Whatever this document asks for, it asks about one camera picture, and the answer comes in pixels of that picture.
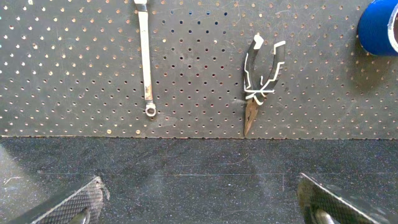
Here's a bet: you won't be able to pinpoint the black and white pliers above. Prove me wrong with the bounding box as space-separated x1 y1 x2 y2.
243 32 287 138

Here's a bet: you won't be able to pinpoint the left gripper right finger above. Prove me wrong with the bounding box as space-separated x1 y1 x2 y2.
296 172 398 224

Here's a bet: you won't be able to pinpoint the wrench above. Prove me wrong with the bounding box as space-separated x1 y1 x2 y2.
133 0 157 118

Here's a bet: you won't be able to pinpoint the black pegboard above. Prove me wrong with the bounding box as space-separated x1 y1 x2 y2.
0 0 398 140

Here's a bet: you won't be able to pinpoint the metal hook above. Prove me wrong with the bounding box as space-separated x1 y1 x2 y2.
243 88 277 101

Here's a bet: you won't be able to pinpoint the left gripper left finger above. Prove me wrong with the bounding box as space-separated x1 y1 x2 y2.
6 175 105 224

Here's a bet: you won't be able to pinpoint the roll of blue tape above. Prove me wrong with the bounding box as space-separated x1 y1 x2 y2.
357 0 398 57

